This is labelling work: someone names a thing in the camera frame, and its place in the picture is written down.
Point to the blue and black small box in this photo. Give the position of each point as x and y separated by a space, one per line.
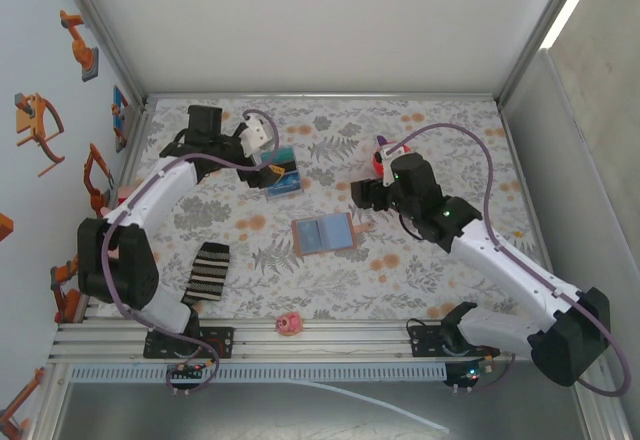
286 198

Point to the brown leather card holder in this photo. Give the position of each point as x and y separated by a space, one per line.
325 234

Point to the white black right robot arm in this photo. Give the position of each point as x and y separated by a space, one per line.
515 265

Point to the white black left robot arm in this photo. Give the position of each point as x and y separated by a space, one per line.
117 265

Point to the blue credit card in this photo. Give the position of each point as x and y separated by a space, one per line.
285 191

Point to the red shark plush toy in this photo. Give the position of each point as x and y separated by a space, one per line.
377 162

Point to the floral fern tablecloth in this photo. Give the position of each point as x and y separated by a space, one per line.
320 280

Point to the black white striped sock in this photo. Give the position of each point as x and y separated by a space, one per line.
207 275

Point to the pink donut toy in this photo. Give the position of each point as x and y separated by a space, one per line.
289 323

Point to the black controller circuit board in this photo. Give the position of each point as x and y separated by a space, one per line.
187 371
467 375

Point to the white plastic tube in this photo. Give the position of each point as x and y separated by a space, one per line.
425 421

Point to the white light strip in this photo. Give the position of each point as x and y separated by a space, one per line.
575 2

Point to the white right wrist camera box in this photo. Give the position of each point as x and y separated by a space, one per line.
389 160

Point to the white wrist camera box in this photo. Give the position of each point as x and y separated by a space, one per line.
252 135
389 160

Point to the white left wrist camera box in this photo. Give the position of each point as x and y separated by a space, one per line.
252 135

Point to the blue orange wall sticker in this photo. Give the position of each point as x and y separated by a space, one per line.
119 110

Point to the thin aluminium frame rail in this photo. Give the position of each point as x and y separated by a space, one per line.
320 95

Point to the aluminium frame post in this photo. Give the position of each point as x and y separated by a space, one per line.
543 30
101 30

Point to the wide aluminium frame rail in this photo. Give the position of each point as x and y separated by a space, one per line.
350 345

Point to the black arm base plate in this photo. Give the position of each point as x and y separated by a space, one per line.
225 342
425 342

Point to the orange gripper wall sticker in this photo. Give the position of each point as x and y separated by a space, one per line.
30 120

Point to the orange block wall sticker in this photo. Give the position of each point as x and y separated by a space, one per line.
5 227

